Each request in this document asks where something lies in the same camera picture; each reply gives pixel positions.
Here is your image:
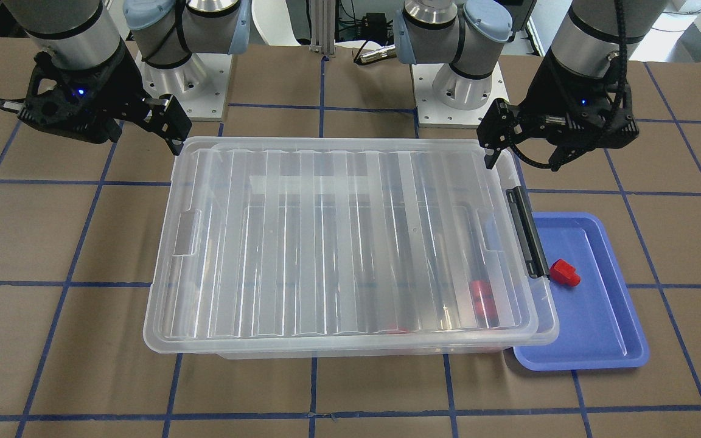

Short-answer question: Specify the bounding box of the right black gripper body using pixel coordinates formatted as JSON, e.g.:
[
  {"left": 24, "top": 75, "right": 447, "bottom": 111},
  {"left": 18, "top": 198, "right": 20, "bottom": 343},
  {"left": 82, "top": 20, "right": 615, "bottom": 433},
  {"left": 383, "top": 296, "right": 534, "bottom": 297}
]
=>
[{"left": 19, "top": 43, "right": 150, "bottom": 144}]

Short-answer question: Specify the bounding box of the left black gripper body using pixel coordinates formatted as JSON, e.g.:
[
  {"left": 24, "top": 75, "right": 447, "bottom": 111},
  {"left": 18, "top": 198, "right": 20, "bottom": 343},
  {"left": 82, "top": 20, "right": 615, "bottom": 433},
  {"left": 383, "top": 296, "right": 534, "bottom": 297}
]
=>
[{"left": 521, "top": 52, "right": 640, "bottom": 170}]

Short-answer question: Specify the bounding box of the red block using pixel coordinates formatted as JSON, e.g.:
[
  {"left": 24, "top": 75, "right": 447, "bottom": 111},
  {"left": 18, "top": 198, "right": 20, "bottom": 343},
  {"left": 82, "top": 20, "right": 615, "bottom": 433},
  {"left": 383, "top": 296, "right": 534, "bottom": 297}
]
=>
[
  {"left": 549, "top": 259, "right": 581, "bottom": 288},
  {"left": 470, "top": 280, "right": 499, "bottom": 328},
  {"left": 381, "top": 327, "right": 410, "bottom": 335}
]

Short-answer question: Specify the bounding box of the clear plastic box lid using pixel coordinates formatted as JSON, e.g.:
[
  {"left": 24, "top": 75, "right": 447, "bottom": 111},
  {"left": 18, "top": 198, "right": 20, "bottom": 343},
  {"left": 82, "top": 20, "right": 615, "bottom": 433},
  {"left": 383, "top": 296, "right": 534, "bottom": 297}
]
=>
[{"left": 144, "top": 137, "right": 559, "bottom": 353}]

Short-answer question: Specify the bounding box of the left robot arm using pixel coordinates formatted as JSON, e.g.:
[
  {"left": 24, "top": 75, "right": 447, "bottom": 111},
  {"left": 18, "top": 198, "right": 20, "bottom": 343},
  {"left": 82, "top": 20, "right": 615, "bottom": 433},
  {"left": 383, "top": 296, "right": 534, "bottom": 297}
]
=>
[{"left": 393, "top": 1, "right": 667, "bottom": 172}]

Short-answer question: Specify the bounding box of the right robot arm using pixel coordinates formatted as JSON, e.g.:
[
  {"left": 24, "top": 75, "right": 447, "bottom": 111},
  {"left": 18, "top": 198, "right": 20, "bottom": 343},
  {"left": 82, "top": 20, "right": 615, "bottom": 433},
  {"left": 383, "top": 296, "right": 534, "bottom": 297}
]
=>
[{"left": 0, "top": 1, "right": 251, "bottom": 155}]

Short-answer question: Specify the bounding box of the red block in box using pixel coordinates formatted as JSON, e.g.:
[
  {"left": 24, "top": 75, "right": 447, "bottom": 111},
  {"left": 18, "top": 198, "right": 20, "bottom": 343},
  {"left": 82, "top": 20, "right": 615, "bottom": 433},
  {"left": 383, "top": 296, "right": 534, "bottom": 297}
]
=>
[
  {"left": 381, "top": 327, "right": 410, "bottom": 335},
  {"left": 470, "top": 280, "right": 499, "bottom": 328}
]

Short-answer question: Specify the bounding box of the clear plastic storage box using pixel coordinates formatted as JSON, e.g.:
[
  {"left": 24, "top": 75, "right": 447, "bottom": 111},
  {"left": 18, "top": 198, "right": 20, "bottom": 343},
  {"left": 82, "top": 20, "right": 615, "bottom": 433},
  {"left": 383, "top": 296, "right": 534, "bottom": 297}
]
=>
[{"left": 211, "top": 144, "right": 555, "bottom": 361}]

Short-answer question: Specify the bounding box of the white chair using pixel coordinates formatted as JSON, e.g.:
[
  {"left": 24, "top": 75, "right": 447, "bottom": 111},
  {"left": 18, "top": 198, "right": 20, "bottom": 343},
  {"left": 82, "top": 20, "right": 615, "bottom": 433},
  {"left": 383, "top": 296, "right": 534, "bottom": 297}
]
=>
[{"left": 251, "top": 1, "right": 301, "bottom": 47}]

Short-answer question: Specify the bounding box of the blue plastic tray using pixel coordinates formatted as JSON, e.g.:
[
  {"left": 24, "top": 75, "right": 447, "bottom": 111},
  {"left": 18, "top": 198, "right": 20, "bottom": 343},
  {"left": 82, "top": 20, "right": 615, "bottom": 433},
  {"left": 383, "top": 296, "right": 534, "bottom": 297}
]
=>
[{"left": 514, "top": 212, "right": 650, "bottom": 371}]

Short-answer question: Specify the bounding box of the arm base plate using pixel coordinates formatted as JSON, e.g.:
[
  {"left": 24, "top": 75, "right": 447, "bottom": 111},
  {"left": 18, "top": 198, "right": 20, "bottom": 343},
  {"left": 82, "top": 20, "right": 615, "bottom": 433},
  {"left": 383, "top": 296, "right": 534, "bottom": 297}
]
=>
[
  {"left": 134, "top": 53, "right": 234, "bottom": 122},
  {"left": 411, "top": 64, "right": 509, "bottom": 130}
]

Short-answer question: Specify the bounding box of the aluminium frame post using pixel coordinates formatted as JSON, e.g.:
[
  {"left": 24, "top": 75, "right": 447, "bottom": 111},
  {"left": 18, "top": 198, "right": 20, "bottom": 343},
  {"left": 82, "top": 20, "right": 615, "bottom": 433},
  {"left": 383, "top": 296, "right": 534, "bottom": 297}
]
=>
[{"left": 308, "top": 0, "right": 337, "bottom": 58}]

